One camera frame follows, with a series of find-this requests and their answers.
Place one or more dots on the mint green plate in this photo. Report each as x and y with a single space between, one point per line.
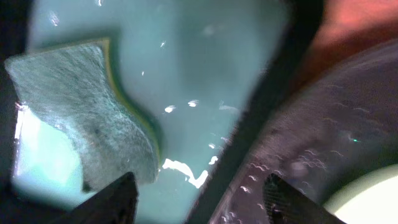
370 199

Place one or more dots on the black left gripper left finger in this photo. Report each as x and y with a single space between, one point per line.
115 204

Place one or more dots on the black round tray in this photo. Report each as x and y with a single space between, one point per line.
335 131

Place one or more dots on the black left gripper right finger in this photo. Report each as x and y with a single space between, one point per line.
286 205

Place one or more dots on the black rectangular soapy water tray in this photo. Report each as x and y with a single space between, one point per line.
208 73

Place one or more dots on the green yellow sponge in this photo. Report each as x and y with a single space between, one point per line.
73 88

